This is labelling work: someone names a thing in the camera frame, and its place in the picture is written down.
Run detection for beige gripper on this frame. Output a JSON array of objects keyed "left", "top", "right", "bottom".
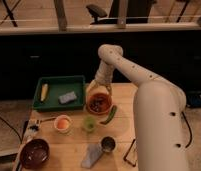
[{"left": 86, "top": 71, "right": 112, "bottom": 95}]

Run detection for dark purple grapes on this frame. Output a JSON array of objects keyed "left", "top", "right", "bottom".
[{"left": 90, "top": 100, "right": 102, "bottom": 112}]

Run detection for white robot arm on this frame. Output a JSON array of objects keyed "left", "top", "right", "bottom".
[{"left": 86, "top": 44, "right": 189, "bottom": 171}]

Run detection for orange bowl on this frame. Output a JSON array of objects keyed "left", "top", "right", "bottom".
[{"left": 86, "top": 93, "right": 112, "bottom": 115}]

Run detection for dark red bowl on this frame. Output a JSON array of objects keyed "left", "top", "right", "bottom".
[{"left": 20, "top": 139, "right": 50, "bottom": 169}]

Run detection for green pepper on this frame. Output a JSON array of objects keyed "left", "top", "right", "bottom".
[{"left": 100, "top": 105, "right": 117, "bottom": 125}]

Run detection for grey sponge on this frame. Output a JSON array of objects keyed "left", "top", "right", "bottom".
[{"left": 58, "top": 91, "right": 77, "bottom": 104}]

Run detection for small green cup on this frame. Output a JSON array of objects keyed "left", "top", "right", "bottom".
[{"left": 83, "top": 116, "right": 96, "bottom": 132}]

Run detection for green plastic tray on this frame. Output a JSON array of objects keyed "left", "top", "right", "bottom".
[{"left": 33, "top": 75, "right": 85, "bottom": 112}]

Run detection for white cup orange inside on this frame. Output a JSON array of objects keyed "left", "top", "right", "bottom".
[{"left": 54, "top": 115, "right": 72, "bottom": 134}]

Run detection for yellow corn cob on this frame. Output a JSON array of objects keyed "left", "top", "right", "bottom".
[{"left": 40, "top": 84, "right": 48, "bottom": 102}]

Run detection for small metal cup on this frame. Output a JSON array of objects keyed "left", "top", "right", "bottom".
[{"left": 101, "top": 136, "right": 116, "bottom": 153}]

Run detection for grey cloth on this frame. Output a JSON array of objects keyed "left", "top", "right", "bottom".
[{"left": 81, "top": 144, "right": 103, "bottom": 169}]

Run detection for black office chair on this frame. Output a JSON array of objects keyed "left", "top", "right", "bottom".
[{"left": 86, "top": 0, "right": 154, "bottom": 25}]

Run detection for blue black device on floor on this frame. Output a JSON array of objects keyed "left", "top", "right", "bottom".
[{"left": 186, "top": 93, "right": 201, "bottom": 108}]

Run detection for black cable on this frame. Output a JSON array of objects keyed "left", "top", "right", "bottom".
[{"left": 181, "top": 111, "right": 193, "bottom": 149}]

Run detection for black cable left floor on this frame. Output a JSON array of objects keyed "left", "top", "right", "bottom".
[{"left": 0, "top": 112, "right": 23, "bottom": 143}]

